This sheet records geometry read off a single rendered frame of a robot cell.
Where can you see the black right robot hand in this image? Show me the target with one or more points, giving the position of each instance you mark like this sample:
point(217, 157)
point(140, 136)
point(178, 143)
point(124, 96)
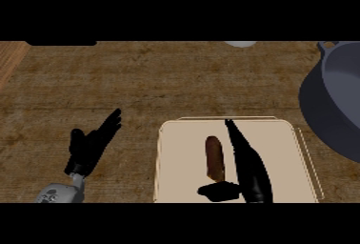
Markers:
point(251, 171)

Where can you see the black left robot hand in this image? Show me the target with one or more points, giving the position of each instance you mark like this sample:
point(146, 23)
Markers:
point(91, 143)

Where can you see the brown sweet potato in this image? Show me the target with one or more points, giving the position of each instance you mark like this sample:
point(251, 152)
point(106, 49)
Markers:
point(215, 158)

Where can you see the beige rectangular tray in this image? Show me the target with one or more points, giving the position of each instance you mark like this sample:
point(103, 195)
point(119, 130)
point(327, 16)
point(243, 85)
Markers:
point(187, 165)

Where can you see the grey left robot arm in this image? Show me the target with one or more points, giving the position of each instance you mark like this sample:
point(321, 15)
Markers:
point(60, 192)

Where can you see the black flat appliance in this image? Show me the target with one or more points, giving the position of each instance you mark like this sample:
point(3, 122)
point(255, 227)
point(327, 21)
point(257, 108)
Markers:
point(60, 43)

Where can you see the dark grey pot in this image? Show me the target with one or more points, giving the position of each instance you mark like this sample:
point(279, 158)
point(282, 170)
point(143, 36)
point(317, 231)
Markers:
point(335, 95)

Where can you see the white round object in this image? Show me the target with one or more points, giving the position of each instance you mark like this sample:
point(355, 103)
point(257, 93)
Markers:
point(239, 43)

